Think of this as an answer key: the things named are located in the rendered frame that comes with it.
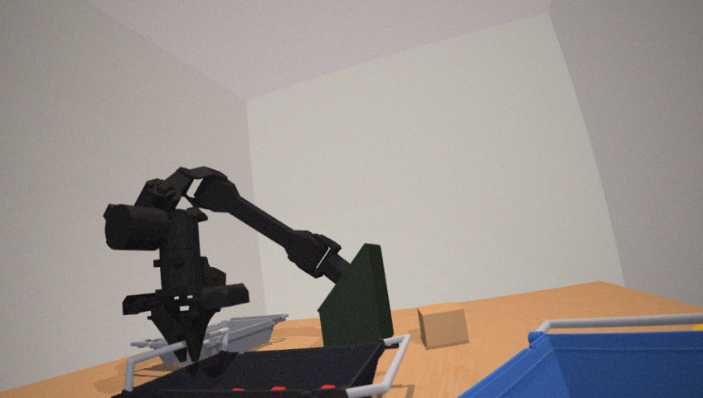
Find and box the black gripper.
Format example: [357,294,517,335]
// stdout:
[123,249,250,362]

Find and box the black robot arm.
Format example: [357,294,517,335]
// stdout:
[103,166,349,284]

